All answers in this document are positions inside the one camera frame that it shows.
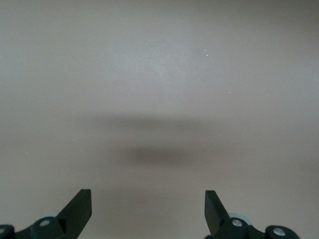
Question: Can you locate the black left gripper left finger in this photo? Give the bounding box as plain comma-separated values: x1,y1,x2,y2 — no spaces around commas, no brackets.
0,189,92,239

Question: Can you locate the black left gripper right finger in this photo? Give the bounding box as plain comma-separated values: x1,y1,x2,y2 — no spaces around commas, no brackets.
204,190,300,239

